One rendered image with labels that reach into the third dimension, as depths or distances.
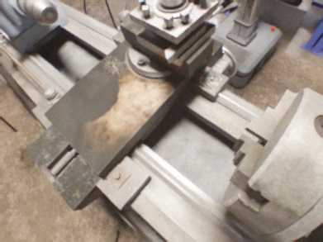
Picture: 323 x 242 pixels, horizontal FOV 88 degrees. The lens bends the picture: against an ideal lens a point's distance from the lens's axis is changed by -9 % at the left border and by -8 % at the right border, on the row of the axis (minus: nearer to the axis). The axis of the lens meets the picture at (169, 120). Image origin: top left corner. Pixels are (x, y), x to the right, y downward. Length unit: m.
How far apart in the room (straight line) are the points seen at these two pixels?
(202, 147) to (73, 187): 0.47
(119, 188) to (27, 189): 1.47
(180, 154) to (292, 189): 0.52
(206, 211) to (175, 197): 0.10
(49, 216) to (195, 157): 1.38
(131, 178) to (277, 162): 0.43
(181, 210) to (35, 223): 1.48
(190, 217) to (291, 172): 0.39
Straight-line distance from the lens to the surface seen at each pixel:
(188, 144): 0.73
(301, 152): 0.25
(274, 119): 0.36
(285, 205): 0.27
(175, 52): 0.47
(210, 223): 0.59
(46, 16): 0.80
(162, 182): 0.60
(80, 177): 0.65
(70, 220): 1.70
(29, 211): 1.94
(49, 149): 0.75
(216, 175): 0.71
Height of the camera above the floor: 1.42
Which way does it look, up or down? 65 degrees down
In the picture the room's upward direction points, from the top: 15 degrees counter-clockwise
